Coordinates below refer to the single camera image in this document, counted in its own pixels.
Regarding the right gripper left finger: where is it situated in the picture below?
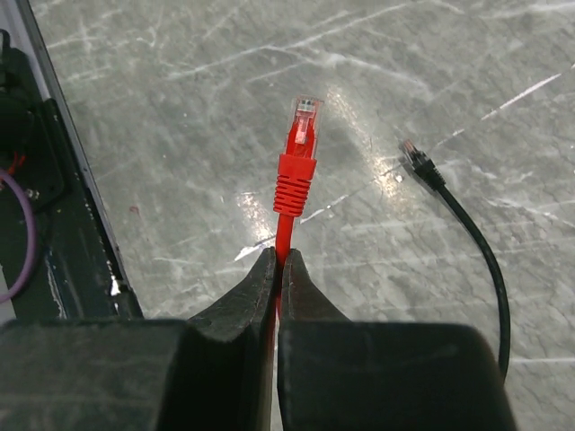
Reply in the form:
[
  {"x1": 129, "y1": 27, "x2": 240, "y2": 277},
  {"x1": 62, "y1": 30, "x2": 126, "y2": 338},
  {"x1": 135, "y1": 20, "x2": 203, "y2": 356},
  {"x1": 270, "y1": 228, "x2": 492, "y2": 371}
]
[{"x1": 1, "y1": 248, "x2": 277, "y2": 430}]

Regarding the aluminium table frame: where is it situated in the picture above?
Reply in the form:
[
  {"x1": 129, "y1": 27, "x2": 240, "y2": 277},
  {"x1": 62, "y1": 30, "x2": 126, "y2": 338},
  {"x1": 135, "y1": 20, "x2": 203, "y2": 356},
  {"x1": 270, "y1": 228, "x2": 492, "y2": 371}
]
[{"x1": 1, "y1": 1, "x2": 143, "y2": 319}]

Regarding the red ethernet cable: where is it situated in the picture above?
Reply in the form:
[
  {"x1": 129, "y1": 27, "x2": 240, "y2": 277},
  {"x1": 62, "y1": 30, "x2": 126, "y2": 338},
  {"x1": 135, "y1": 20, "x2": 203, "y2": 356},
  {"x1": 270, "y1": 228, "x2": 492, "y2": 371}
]
[{"x1": 271, "y1": 94, "x2": 324, "y2": 342}]

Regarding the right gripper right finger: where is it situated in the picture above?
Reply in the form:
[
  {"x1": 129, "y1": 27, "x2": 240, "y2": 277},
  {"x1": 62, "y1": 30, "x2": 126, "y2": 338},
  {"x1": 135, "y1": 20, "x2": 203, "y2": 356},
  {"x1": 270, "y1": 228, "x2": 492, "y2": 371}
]
[{"x1": 278, "y1": 251, "x2": 516, "y2": 430}]

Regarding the black ethernet cable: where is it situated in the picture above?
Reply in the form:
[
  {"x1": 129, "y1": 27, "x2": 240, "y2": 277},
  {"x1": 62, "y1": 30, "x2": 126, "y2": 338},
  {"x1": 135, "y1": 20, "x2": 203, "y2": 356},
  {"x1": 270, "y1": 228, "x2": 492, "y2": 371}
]
[{"x1": 398, "y1": 138, "x2": 512, "y2": 387}]

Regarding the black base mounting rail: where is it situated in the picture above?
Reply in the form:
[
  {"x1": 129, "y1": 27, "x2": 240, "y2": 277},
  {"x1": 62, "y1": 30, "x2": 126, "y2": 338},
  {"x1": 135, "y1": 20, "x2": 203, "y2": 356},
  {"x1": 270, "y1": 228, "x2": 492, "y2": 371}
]
[{"x1": 1, "y1": 29, "x2": 142, "y2": 321}]

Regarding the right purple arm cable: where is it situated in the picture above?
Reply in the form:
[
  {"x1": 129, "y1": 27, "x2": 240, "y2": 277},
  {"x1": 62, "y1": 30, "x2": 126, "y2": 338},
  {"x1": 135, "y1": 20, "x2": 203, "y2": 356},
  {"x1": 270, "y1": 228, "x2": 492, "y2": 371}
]
[{"x1": 0, "y1": 170, "x2": 40, "y2": 303}]

